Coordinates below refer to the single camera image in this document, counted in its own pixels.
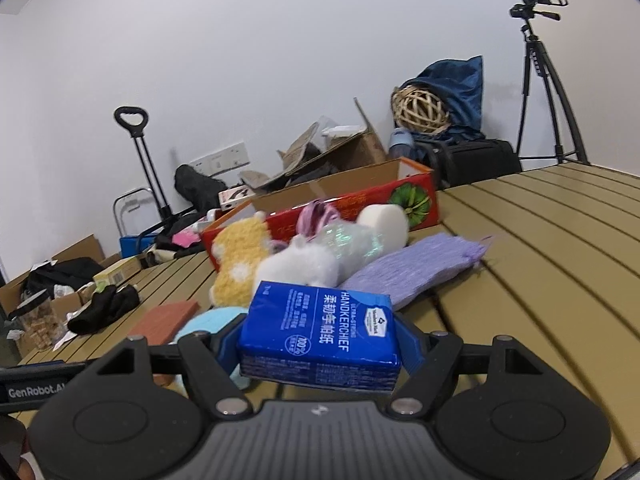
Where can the pink satin scrunchie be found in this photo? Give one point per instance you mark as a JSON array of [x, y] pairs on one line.
[[315, 217]]

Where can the small green item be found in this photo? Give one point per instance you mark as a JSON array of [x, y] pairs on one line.
[[106, 289]]

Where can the purple knit pouch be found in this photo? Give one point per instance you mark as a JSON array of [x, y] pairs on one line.
[[415, 266]]

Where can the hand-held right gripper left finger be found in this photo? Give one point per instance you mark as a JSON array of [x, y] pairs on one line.
[[230, 347]]

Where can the black clothes pile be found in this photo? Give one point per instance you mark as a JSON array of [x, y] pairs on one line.
[[65, 272]]

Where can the red-brown notebook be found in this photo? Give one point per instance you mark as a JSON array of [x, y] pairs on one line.
[[165, 317]]

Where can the black gloves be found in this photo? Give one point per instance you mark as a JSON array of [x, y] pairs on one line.
[[100, 307]]

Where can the white paper sheet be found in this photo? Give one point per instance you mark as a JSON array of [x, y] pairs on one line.
[[64, 342]]

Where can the iridescent plastic bag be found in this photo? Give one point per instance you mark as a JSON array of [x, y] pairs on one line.
[[350, 246]]

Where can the white wall outlet strip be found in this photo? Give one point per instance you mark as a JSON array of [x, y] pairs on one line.
[[220, 157]]

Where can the red cardboard box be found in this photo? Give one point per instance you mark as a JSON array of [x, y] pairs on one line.
[[350, 205]]

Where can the white plastic container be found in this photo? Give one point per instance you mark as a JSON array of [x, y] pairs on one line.
[[345, 131]]

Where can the blue tissue packet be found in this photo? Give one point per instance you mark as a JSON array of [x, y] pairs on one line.
[[320, 340]]

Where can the clear snack jar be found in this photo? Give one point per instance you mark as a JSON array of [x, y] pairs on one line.
[[37, 327]]

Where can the black suitcase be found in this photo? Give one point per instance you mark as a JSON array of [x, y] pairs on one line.
[[475, 160]]

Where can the small printed white box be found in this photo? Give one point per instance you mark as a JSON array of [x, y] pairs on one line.
[[235, 197]]

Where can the blue bottle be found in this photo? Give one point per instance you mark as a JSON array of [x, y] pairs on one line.
[[400, 142]]

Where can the torn brown cardboard box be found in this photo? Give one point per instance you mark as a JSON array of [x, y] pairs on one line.
[[360, 152]]

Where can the grey folding cart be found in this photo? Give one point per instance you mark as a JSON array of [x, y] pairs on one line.
[[135, 245]]

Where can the pale yellow carton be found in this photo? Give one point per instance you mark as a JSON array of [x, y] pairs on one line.
[[117, 270]]

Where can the dark blue cloth bag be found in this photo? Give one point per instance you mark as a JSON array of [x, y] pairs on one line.
[[460, 90]]

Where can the white foam cylinder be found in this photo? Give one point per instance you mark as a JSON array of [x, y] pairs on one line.
[[385, 220]]

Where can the light blue plush toy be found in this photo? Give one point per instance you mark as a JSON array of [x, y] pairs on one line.
[[210, 321]]

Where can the black tripod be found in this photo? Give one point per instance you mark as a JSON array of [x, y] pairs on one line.
[[542, 75]]

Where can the yellow plush toy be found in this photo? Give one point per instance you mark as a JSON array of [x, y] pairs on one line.
[[240, 255]]

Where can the tan folding slat table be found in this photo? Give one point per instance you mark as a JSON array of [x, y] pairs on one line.
[[540, 260]]

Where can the white plush toy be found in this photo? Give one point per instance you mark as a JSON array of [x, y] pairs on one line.
[[300, 266]]

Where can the wicker ball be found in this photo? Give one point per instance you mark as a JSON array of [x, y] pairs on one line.
[[420, 110]]

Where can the black bag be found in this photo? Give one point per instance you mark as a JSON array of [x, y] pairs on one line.
[[197, 187]]

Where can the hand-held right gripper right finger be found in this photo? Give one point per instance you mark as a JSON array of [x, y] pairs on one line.
[[412, 347]]

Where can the pink cloth item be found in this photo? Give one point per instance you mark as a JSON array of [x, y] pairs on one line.
[[189, 236]]

